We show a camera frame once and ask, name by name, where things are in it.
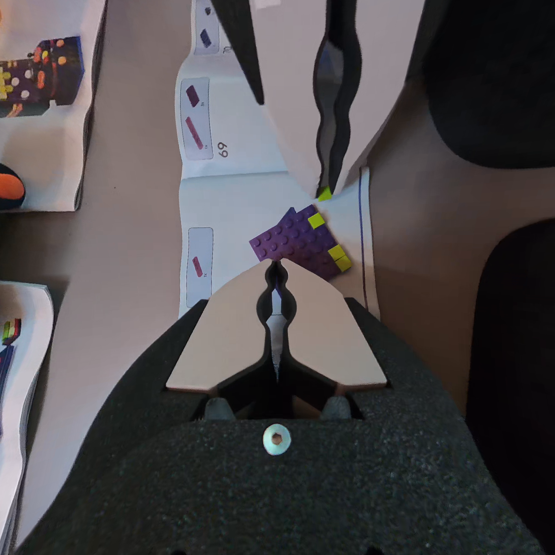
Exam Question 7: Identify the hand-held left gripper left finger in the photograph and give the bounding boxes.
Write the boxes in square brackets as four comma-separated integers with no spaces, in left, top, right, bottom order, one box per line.
[166,260,278,395]

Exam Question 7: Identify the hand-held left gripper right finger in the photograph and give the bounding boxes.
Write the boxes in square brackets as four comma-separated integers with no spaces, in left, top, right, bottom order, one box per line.
[275,259,389,394]

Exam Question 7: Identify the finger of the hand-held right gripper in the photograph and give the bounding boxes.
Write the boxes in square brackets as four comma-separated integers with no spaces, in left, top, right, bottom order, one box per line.
[330,0,426,192]
[212,0,331,198]

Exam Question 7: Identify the purple studded brick plate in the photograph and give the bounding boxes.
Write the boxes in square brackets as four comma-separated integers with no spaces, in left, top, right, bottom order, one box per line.
[248,204,353,284]

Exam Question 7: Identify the open building instruction booklet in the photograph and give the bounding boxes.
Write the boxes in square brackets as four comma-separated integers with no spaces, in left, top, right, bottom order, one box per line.
[175,0,382,322]

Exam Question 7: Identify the dark blue toy, orange knobs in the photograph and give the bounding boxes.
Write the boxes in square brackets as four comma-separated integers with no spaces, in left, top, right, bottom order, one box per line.
[0,162,27,212]

